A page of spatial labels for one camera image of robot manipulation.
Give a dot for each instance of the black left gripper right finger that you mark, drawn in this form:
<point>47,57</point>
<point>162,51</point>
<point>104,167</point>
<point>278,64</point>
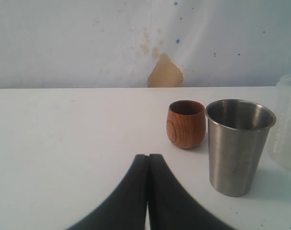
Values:
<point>170,206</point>

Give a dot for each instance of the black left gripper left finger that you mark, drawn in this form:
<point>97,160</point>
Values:
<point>126,206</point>

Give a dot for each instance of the brown wooden cup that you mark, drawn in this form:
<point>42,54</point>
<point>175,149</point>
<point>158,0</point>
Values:
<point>186,123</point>

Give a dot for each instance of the stainless steel cup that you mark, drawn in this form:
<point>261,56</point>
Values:
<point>237,130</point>

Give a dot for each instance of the translucent plastic deli container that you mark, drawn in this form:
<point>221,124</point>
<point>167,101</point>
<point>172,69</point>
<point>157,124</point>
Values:
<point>279,142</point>

